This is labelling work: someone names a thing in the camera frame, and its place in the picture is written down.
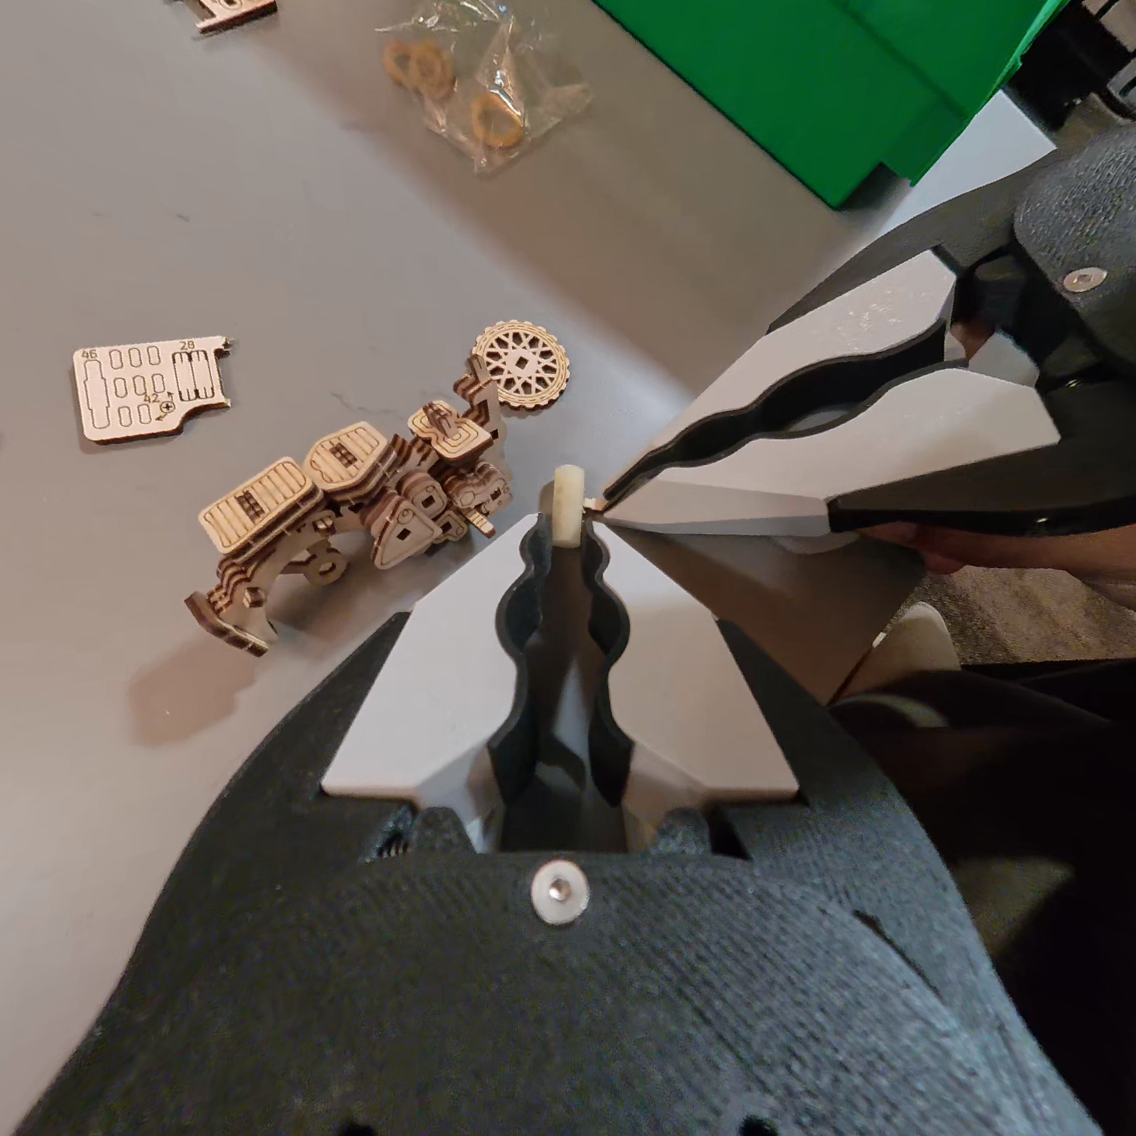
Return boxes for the person's dark trouser leg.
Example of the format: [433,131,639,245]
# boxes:
[830,661,1136,1136]

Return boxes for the dark-edged wooden sheet fragment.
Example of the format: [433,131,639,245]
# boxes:
[193,0,279,35]

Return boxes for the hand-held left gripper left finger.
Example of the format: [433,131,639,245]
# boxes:
[323,512,546,853]

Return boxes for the wooden puzzle sheet fragment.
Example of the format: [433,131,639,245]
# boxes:
[74,335,237,445]

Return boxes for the white wax stick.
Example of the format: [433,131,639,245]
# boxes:
[548,465,592,577]

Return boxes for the green storage box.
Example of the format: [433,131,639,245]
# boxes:
[593,0,1077,211]

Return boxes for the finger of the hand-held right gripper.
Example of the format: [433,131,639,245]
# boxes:
[604,337,1064,539]
[607,250,958,500]

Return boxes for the wooden model motorcycle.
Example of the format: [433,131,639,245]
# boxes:
[185,318,571,658]

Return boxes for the clear plastic bag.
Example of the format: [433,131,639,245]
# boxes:
[375,0,594,174]

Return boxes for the person's right hand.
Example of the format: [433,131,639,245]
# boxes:
[874,523,1136,585]

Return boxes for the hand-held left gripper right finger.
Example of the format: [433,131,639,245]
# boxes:
[582,523,801,844]

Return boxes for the grey desk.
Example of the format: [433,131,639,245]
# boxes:
[0,0,1070,1136]

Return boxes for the person's white shoe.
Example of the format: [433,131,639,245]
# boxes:
[847,603,965,706]

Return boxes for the black object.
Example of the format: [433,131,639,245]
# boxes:
[1011,0,1136,147]

